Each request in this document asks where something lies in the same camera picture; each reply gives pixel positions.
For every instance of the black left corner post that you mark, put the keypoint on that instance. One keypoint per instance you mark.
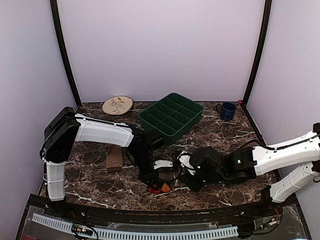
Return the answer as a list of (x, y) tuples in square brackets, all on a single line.
[(63, 51)]

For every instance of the dark blue mug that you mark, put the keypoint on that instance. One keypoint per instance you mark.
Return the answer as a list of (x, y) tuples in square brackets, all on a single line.
[(226, 111)]

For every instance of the green divided organizer tray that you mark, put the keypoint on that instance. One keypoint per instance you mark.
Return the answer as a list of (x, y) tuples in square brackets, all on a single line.
[(173, 116)]

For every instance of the round wooden slice plate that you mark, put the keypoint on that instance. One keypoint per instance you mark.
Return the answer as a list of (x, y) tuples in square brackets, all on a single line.
[(117, 105)]

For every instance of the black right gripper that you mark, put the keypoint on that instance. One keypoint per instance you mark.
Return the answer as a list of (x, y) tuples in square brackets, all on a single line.
[(189, 180)]

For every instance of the brown ribbed sock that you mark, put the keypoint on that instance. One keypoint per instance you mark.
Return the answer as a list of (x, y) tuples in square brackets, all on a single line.
[(114, 158)]

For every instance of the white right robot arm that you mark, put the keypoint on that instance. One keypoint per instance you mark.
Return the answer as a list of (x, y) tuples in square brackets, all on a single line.
[(304, 152)]

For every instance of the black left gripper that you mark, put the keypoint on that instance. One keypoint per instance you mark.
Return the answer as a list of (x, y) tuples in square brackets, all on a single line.
[(147, 178)]

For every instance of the black corner post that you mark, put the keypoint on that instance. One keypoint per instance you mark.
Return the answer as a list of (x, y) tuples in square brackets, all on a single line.
[(258, 52), (63, 51)]

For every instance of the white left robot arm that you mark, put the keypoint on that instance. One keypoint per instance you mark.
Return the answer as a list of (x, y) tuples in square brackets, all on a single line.
[(69, 127)]

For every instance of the black right corner post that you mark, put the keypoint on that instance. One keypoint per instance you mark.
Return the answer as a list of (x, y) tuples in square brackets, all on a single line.
[(258, 52)]

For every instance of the white slotted cable duct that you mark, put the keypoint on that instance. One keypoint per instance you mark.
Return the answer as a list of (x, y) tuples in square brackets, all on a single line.
[(122, 231)]

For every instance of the black front table rail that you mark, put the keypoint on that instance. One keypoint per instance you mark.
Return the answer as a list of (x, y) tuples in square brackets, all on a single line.
[(238, 214)]

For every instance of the red yellow argyle sock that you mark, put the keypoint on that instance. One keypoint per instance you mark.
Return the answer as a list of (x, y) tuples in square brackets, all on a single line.
[(160, 188)]

